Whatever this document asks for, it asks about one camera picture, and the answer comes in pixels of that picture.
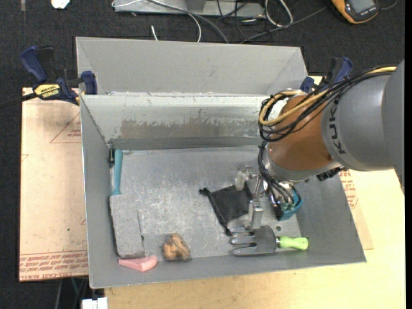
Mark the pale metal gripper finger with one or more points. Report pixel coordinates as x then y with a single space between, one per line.
256 217
241 180

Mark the grey metal bin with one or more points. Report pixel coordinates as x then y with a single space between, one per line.
180 179

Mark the brown crumpled lump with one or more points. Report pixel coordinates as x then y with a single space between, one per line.
175 248

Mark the pink flat wedge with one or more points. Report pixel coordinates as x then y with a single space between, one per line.
138 263

